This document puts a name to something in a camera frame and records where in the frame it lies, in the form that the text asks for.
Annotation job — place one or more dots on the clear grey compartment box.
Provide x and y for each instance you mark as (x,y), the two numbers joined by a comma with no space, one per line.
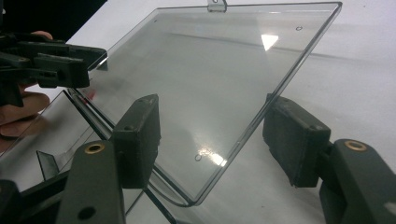
(202,77)

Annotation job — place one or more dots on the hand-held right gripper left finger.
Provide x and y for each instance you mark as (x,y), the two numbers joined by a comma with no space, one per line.
(93,186)

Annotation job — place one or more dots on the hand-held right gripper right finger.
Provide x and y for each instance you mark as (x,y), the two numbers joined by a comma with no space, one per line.
(295,140)

